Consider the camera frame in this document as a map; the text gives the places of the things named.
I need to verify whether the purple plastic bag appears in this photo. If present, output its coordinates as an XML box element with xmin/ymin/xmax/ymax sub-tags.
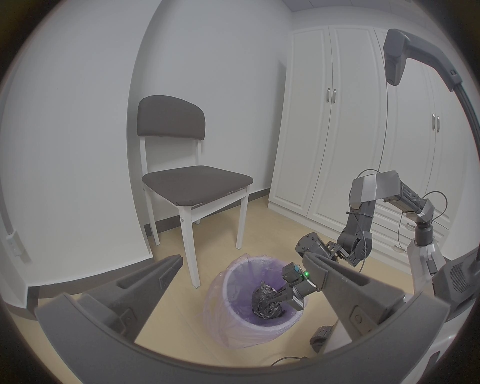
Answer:
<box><xmin>203</xmin><ymin>254</ymin><xmax>305</xmax><ymax>350</ymax></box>

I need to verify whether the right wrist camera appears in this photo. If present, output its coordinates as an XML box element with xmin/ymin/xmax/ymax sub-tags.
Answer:
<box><xmin>282</xmin><ymin>262</ymin><xmax>305</xmax><ymax>287</ymax></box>

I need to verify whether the white trash bin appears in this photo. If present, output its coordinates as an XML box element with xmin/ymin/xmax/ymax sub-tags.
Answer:
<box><xmin>222</xmin><ymin>256</ymin><xmax>304</xmax><ymax>349</ymax></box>

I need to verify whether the white chair with grey seat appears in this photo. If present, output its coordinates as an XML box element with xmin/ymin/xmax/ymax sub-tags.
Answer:
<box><xmin>136</xmin><ymin>95</ymin><xmax>254</xmax><ymax>289</ymax></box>

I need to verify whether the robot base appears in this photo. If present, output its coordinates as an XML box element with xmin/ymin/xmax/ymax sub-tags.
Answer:
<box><xmin>309</xmin><ymin>247</ymin><xmax>480</xmax><ymax>376</ymax></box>

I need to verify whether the white wall socket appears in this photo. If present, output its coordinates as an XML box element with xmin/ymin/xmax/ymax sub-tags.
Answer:
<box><xmin>6</xmin><ymin>232</ymin><xmax>24</xmax><ymax>259</ymax></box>

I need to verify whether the black plastic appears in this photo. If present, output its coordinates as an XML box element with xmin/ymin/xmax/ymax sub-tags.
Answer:
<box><xmin>250</xmin><ymin>280</ymin><xmax>289</xmax><ymax>320</ymax></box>

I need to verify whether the black cable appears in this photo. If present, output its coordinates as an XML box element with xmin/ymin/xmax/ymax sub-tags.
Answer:
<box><xmin>423</xmin><ymin>190</ymin><xmax>449</xmax><ymax>226</ymax></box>
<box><xmin>271</xmin><ymin>355</ymin><xmax>313</xmax><ymax>369</ymax></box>

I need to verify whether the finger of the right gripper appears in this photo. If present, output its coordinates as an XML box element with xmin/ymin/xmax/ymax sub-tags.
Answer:
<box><xmin>275</xmin><ymin>288</ymin><xmax>298</xmax><ymax>306</ymax></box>

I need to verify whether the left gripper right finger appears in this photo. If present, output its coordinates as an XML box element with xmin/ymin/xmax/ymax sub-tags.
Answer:
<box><xmin>302</xmin><ymin>253</ymin><xmax>406</xmax><ymax>342</ymax></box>

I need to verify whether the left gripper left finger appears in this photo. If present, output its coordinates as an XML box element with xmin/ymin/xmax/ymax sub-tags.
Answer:
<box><xmin>76</xmin><ymin>254</ymin><xmax>184</xmax><ymax>340</ymax></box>

